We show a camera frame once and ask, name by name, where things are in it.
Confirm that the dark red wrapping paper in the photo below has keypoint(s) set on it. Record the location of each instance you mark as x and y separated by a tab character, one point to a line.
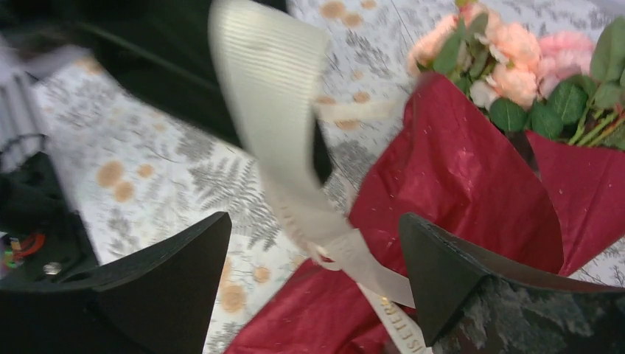
447	165

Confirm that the floral tablecloth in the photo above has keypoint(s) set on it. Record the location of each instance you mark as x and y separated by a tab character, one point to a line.
141	176

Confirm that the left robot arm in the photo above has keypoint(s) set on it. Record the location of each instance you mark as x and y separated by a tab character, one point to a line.
158	51

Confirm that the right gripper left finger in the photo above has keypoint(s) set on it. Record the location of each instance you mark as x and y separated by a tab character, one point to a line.
156	300

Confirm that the cream printed ribbon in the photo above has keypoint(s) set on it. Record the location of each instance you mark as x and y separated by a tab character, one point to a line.
269	68

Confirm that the pink fake flower bouquet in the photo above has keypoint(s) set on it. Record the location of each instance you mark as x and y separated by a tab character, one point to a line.
563	87

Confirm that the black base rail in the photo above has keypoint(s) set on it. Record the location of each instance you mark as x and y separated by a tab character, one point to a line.
43	231

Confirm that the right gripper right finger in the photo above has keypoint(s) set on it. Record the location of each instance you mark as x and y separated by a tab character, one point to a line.
471	300

